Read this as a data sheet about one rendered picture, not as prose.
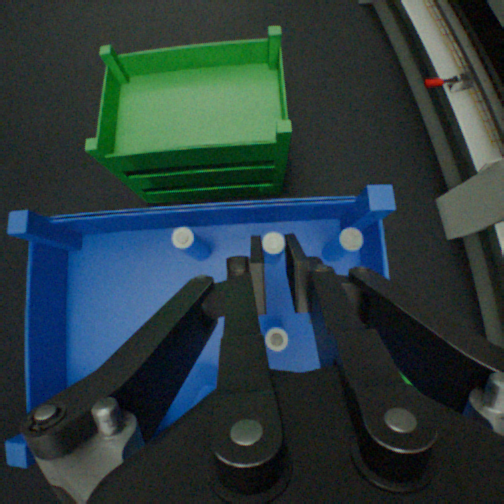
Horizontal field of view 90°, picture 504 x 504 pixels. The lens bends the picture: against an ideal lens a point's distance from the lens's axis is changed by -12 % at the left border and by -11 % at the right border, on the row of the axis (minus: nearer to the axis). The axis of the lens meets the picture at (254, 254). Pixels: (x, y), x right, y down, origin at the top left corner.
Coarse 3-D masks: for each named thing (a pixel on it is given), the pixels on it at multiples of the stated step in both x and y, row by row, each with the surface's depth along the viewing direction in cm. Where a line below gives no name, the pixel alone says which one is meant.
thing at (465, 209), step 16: (480, 176) 46; (496, 176) 42; (448, 192) 55; (464, 192) 51; (480, 192) 46; (496, 192) 43; (448, 208) 56; (464, 208) 51; (480, 208) 47; (496, 208) 43; (448, 224) 57; (464, 224) 52; (480, 224) 48
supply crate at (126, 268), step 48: (384, 192) 20; (48, 240) 23; (96, 240) 28; (144, 240) 28; (240, 240) 27; (384, 240) 22; (48, 288) 24; (96, 288) 27; (144, 288) 27; (288, 288) 26; (48, 336) 24; (96, 336) 26; (48, 384) 23; (192, 384) 25
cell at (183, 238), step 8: (176, 232) 21; (184, 232) 21; (192, 232) 21; (176, 240) 21; (184, 240) 21; (192, 240) 21; (200, 240) 23; (176, 248) 21; (184, 248) 21; (192, 248) 21; (200, 248) 23; (208, 248) 26; (192, 256) 24; (200, 256) 25; (208, 256) 27
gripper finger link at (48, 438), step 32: (192, 288) 13; (160, 320) 10; (192, 320) 11; (128, 352) 8; (160, 352) 8; (192, 352) 11; (96, 384) 7; (128, 384) 7; (160, 384) 8; (32, 416) 5; (64, 416) 6; (160, 416) 8; (32, 448) 5; (64, 448) 5
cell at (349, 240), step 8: (344, 232) 20; (352, 232) 20; (360, 232) 20; (336, 240) 21; (344, 240) 20; (352, 240) 20; (360, 240) 20; (328, 248) 24; (336, 248) 21; (344, 248) 20; (352, 248) 20; (328, 256) 25; (336, 256) 23; (344, 256) 22
